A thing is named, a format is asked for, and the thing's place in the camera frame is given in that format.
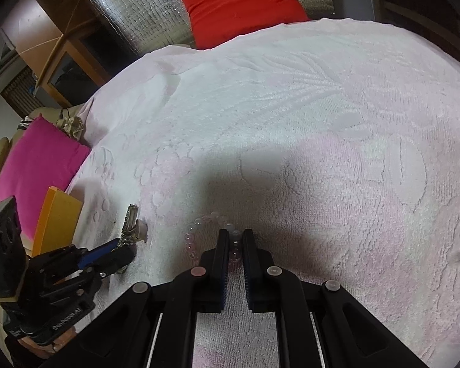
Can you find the black white striped item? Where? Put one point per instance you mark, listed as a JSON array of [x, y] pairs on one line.
[[24, 124]]

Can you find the red cushion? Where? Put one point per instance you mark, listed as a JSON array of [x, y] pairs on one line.
[[241, 4]]

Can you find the orange cardboard box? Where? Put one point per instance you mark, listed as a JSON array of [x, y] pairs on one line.
[[57, 222]]

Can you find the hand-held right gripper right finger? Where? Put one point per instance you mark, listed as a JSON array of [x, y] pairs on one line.
[[248, 264]]

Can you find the wooden cabinet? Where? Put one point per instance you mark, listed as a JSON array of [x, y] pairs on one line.
[[57, 38]]

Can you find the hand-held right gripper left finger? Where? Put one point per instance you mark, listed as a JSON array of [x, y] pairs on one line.
[[221, 260]]

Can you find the pink cushion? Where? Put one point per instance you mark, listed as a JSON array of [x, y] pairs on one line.
[[38, 161]]

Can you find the beige patterned pouch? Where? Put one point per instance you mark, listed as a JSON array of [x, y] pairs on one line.
[[72, 125]]

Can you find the silver foil insulation mat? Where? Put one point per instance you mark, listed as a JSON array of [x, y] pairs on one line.
[[138, 11]]

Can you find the metal wristwatch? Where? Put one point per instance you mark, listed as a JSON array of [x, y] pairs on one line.
[[131, 218]]

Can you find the white pink towel blanket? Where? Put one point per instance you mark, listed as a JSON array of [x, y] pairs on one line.
[[291, 142]]

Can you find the person's left hand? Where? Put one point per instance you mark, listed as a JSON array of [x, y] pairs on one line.
[[42, 349]]

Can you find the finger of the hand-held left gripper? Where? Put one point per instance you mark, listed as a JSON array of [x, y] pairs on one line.
[[96, 255], [117, 261]]

